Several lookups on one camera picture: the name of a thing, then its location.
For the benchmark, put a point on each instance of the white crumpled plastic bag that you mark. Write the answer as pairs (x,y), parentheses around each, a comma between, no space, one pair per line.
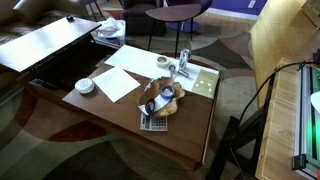
(108,26)

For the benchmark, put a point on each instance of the white round speaker puck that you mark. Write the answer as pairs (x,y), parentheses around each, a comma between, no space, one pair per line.
(84,86)

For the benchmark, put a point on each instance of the white wall outlet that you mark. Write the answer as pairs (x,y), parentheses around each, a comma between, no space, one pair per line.
(252,3)

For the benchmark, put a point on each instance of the white card piece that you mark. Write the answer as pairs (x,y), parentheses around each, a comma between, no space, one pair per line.
(160,104)

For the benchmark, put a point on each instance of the brown leather couch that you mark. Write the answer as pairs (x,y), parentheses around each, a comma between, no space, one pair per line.
(30,10)

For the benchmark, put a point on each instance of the white masking tape roll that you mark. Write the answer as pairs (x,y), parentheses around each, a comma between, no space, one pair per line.
(159,63)

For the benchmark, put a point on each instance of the silver metal key tool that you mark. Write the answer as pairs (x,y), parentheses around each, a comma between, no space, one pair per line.
(172,70)

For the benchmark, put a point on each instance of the light wooden robot bench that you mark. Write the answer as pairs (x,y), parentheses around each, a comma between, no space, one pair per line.
(280,126)

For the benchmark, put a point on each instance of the brown wooden coffee table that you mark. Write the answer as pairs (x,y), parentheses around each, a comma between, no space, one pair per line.
(186,130)

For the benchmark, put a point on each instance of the wooden burl bowl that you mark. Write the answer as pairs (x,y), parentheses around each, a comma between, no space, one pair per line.
(173,106)

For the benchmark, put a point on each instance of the dark upholstered armchair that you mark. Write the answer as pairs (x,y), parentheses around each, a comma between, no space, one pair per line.
(138,16)

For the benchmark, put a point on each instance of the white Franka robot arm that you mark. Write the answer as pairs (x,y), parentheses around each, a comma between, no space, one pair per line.
(315,101)

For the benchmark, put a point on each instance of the silver metal cylinder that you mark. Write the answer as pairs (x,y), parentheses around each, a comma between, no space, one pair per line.
(183,73)

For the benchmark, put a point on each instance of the green booklet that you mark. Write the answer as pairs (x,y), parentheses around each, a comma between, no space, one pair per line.
(205,84)

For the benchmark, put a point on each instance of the patterned area rug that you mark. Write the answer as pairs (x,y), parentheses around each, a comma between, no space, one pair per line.
(50,150)

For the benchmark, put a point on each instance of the white paper sheet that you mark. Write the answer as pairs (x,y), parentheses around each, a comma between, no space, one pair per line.
(115,83)

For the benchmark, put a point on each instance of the small black round object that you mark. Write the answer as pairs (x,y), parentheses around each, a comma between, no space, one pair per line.
(70,18)

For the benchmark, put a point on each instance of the blue masking tape roll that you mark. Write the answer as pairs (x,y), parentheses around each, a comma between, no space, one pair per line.
(162,94)

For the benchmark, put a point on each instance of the large white slab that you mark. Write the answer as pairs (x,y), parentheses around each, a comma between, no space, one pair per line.
(136,60)

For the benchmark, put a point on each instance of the round dark side table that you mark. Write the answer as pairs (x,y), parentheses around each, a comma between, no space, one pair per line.
(173,12)

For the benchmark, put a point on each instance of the clear plastic storage bin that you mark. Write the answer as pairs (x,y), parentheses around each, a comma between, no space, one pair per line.
(116,38)

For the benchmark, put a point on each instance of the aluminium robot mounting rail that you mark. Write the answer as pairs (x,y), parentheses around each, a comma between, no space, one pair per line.
(301,116)

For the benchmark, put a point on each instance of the grey pocket calculator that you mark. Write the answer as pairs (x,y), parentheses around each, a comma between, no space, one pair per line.
(153,124)

